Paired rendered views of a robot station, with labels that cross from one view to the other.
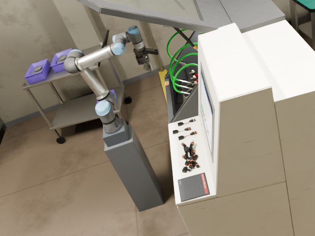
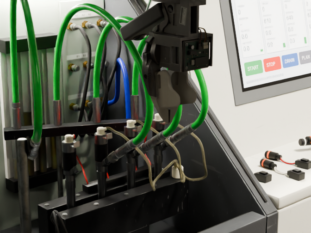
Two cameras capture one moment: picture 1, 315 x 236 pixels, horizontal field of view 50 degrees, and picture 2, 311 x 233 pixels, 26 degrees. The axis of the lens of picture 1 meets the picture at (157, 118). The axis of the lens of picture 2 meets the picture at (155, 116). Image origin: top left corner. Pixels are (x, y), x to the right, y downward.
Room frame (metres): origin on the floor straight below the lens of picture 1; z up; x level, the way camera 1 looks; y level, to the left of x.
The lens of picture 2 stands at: (3.11, 0.53, 1.53)
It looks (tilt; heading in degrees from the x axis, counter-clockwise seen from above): 16 degrees down; 217
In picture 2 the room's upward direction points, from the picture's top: straight up
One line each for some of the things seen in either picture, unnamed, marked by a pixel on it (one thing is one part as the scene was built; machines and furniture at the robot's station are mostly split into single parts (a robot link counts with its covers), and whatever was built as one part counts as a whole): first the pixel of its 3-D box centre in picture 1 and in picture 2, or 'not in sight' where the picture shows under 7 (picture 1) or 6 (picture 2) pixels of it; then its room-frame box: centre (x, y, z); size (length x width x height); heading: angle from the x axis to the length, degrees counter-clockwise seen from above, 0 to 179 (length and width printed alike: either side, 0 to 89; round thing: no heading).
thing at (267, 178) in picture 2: (186, 121); (247, 171); (1.82, -0.17, 0.99); 0.12 x 0.02 x 0.02; 79
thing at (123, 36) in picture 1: (121, 40); not in sight; (2.26, 0.03, 1.53); 0.11 x 0.11 x 0.08; 74
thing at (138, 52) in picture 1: (141, 55); (177, 31); (2.25, -0.07, 1.37); 0.09 x 0.08 x 0.12; 78
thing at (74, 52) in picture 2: not in sight; (87, 63); (1.90, -0.59, 1.20); 0.13 x 0.03 x 0.31; 169
